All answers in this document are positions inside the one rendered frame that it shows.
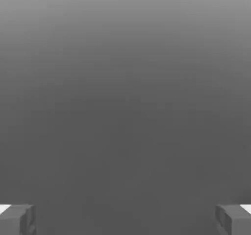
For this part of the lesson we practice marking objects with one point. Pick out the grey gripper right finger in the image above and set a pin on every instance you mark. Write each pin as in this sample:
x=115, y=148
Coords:
x=237, y=222

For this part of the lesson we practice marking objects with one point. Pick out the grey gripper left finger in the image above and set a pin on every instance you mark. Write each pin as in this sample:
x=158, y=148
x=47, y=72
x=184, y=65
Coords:
x=13, y=221

